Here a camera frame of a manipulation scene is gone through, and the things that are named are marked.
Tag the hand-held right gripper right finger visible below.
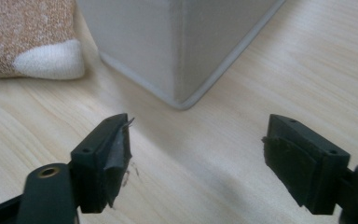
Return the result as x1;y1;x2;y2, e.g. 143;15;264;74
261;113;352;216

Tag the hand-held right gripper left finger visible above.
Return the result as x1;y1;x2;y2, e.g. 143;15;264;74
69;113;135;215

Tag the brown sock with white heel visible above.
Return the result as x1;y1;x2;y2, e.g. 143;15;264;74
0;0;86;80

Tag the long white box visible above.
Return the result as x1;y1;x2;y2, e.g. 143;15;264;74
76;0;287;111

